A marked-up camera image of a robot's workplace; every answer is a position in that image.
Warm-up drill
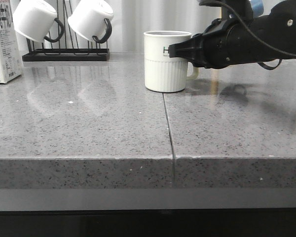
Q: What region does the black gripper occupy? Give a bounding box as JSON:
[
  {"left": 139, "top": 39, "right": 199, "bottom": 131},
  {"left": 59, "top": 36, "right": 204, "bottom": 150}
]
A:
[{"left": 168, "top": 19, "right": 259, "bottom": 69}]

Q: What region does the cream HOME ribbed mug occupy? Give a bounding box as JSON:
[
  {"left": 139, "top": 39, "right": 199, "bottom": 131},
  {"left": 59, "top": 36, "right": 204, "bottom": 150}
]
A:
[{"left": 144, "top": 31, "right": 199, "bottom": 93}]

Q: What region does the blue white milk carton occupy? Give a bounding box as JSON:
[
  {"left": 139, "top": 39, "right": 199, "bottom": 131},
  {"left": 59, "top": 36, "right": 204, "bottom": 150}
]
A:
[{"left": 0, "top": 0, "right": 23, "bottom": 84}]

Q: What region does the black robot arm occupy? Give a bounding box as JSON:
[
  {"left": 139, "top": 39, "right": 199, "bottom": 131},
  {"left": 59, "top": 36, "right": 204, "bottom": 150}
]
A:
[{"left": 168, "top": 0, "right": 296, "bottom": 70}]

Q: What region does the blue enamel mug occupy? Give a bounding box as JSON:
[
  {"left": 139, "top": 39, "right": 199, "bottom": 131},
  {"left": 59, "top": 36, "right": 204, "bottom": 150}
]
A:
[{"left": 250, "top": 0, "right": 264, "bottom": 17}]

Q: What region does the black cable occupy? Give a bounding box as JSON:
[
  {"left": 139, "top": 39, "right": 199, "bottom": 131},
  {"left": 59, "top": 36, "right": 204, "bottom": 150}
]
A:
[{"left": 198, "top": 0, "right": 296, "bottom": 71}]

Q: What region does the white mug black handle right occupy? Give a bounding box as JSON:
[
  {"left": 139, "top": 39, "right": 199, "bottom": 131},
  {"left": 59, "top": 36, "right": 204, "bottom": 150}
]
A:
[{"left": 68, "top": 0, "right": 113, "bottom": 44}]

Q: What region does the white mug black handle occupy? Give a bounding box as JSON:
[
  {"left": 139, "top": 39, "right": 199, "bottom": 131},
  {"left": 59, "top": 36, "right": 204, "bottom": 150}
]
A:
[
  {"left": 13, "top": 0, "right": 65, "bottom": 43},
  {"left": 68, "top": 0, "right": 113, "bottom": 44}
]

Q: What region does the black wire mug rack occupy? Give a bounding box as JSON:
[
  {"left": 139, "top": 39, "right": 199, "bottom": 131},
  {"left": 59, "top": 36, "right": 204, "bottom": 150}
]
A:
[{"left": 22, "top": 0, "right": 110, "bottom": 62}]

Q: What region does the white mug black handle left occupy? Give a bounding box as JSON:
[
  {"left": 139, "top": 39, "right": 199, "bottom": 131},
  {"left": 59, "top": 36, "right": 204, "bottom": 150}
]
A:
[{"left": 13, "top": 0, "right": 65, "bottom": 43}]

